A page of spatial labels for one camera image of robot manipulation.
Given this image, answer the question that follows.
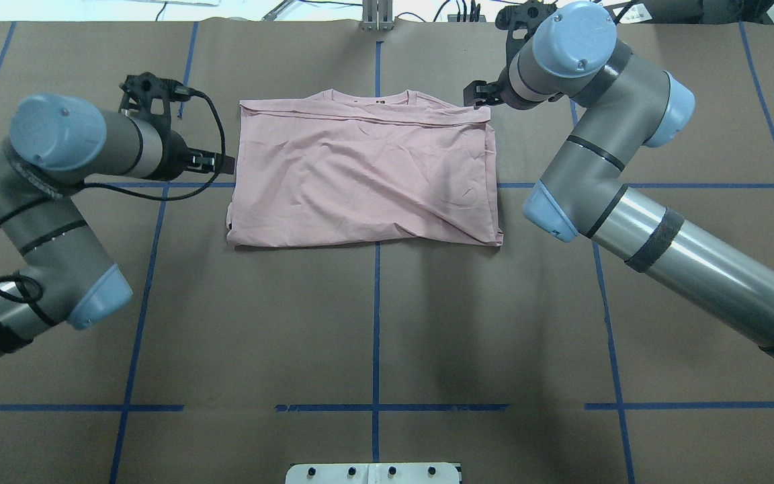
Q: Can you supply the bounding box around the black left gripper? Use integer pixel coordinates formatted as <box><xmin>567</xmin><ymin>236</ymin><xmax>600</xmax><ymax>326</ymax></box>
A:
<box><xmin>156</xmin><ymin>132</ymin><xmax>236</xmax><ymax>182</ymax></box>

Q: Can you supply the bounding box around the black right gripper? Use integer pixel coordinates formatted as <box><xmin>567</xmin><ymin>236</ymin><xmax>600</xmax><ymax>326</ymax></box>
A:
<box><xmin>463</xmin><ymin>67</ymin><xmax>522</xmax><ymax>110</ymax></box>

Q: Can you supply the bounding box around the pink Snoopy t-shirt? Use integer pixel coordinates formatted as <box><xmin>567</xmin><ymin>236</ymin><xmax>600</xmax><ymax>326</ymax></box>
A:
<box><xmin>225</xmin><ymin>89</ymin><xmax>504</xmax><ymax>248</ymax></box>

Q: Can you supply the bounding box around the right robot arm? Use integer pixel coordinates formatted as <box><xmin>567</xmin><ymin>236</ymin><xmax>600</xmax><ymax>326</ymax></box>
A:
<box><xmin>463</xmin><ymin>1</ymin><xmax>774</xmax><ymax>360</ymax></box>

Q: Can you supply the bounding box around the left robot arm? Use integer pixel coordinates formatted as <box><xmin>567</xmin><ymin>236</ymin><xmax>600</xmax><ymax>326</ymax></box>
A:
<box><xmin>0</xmin><ymin>86</ymin><xmax>227</xmax><ymax>358</ymax></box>

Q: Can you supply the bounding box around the black power box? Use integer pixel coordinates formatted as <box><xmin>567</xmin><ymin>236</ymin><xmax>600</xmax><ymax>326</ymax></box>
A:
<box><xmin>605</xmin><ymin>1</ymin><xmax>704</xmax><ymax>24</ymax></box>

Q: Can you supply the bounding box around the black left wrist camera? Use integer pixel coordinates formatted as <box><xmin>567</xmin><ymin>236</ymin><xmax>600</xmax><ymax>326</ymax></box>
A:
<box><xmin>118</xmin><ymin>73</ymin><xmax>205</xmax><ymax>131</ymax></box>

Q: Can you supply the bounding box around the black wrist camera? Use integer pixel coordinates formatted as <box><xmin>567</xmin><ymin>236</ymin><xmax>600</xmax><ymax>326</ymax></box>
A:
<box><xmin>118</xmin><ymin>73</ymin><xmax>205</xmax><ymax>131</ymax></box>
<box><xmin>494</xmin><ymin>1</ymin><xmax>557</xmax><ymax>65</ymax></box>

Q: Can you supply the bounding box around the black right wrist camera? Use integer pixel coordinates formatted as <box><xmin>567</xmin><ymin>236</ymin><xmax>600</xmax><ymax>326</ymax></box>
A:
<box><xmin>494</xmin><ymin>1</ymin><xmax>557</xmax><ymax>65</ymax></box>

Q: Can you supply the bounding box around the aluminium frame post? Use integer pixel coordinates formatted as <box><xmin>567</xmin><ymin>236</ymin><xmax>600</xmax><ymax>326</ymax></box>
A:
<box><xmin>360</xmin><ymin>0</ymin><xmax>395</xmax><ymax>32</ymax></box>

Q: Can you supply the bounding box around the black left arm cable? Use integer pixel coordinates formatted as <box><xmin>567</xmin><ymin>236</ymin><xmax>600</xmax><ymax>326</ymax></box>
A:
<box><xmin>0</xmin><ymin>91</ymin><xmax>228</xmax><ymax>327</ymax></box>

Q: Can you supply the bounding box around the white camera mast column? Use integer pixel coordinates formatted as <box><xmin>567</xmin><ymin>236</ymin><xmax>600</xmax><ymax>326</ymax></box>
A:
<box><xmin>284</xmin><ymin>462</ymin><xmax>464</xmax><ymax>483</ymax></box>

